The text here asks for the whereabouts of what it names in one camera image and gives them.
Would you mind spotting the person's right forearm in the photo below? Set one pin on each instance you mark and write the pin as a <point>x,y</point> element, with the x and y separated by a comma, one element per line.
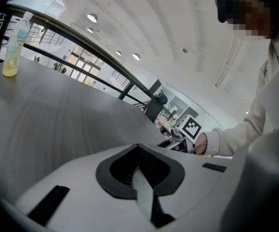
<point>228,139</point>

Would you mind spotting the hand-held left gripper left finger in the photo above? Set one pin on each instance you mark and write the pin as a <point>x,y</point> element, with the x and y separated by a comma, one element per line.
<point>104,178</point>

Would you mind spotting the black metal railing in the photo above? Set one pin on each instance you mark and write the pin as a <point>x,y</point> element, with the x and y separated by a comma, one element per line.
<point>81,36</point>

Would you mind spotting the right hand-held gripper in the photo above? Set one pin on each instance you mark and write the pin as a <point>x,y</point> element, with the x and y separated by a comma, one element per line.
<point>190,128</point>

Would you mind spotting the ceiling smoke detector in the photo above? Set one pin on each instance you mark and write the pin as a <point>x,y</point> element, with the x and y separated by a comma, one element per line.
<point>184,49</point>

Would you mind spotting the black head-worn camera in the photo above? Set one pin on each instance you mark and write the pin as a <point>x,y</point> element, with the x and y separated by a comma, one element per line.
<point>222,6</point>

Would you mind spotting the clear plastic drink bottle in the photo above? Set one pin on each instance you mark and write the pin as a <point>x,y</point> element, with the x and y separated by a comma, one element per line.
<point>12,57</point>

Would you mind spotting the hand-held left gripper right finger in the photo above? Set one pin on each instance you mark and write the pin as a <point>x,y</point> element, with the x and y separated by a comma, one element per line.
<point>175,178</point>

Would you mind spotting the black office chair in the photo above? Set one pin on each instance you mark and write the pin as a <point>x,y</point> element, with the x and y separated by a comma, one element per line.
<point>155,106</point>

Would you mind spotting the glass entrance doors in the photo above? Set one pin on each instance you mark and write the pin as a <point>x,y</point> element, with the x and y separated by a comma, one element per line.
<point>86,62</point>

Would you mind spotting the round ceiling lamp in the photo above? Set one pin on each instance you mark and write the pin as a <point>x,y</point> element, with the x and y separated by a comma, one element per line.
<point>136,56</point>
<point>92,17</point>
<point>118,53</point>
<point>90,30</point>

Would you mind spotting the person's white sweatshirt torso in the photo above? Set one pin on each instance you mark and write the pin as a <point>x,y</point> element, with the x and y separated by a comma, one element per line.
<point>274,88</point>

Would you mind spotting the grey wooden table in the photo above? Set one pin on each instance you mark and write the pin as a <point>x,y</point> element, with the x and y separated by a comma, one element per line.
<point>57,120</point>

